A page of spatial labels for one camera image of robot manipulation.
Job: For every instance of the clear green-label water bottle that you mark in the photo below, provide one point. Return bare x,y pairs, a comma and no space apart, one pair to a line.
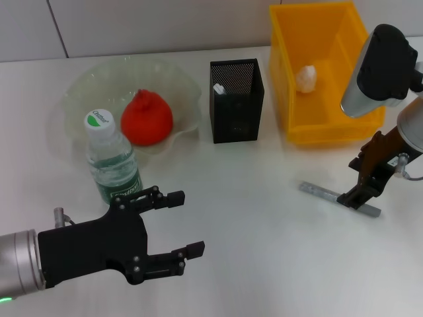
112,158

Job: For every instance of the black mesh pen holder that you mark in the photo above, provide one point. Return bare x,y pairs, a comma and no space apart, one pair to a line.
236,122

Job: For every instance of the grey marker pen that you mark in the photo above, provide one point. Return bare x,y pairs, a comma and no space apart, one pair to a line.
317,191

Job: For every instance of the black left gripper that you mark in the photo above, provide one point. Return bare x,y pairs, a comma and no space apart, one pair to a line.
92,247

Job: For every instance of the white paper ball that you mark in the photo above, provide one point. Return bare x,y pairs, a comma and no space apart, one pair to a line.
306,79

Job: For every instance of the pale green glass fruit plate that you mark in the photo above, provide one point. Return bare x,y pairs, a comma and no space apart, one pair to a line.
158,76

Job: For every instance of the yellow plastic storage bin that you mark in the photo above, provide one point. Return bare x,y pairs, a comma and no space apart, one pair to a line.
317,115

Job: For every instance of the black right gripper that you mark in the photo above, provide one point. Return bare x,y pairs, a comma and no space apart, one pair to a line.
380,158

